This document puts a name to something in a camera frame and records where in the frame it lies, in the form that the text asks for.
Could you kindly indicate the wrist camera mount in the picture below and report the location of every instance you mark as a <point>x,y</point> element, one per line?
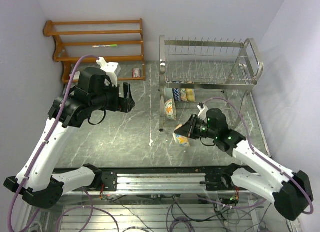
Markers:
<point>202,115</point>
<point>112,70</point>

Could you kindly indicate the wooden shelf rack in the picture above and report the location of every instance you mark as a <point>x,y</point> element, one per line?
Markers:
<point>61,55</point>

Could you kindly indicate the orange leaf pattern bowl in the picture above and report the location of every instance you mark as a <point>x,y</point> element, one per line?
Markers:
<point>170,110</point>

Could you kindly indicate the small red white box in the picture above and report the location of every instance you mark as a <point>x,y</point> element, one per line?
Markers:
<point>136,73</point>

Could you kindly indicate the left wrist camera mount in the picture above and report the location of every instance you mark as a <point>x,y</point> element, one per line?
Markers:
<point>112,70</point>

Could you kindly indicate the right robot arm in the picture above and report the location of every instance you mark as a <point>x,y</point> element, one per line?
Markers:
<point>290,192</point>

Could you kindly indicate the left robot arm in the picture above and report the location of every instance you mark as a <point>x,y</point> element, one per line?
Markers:
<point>65,117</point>

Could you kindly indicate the blue orange floral bowl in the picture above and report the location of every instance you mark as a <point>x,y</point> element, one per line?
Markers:
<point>181,140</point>

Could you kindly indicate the red pattern blue zigzag bowl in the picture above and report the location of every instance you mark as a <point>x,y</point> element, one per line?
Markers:
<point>176,94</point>

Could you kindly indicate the aluminium rail frame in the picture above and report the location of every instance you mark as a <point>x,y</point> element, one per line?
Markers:
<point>142,181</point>

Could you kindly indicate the green capped marker pen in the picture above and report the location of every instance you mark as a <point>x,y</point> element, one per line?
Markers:
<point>105,46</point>

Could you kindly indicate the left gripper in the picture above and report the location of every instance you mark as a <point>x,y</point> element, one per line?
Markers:
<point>126,103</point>

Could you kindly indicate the steel dish rack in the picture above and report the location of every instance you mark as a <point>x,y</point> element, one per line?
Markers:
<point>205,64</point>

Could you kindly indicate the orange flower green bowl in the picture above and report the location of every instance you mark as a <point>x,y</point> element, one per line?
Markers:
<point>183,95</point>

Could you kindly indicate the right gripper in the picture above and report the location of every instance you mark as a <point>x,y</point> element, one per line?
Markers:
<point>188,129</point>

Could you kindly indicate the teal dotted grey bowl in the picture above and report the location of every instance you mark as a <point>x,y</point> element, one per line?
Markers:
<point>168,93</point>

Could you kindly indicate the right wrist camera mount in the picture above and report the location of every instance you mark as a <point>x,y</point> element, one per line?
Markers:
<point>202,115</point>

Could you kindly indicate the yellow sun blue bowl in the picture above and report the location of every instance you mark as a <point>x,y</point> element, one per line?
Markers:
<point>190,92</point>

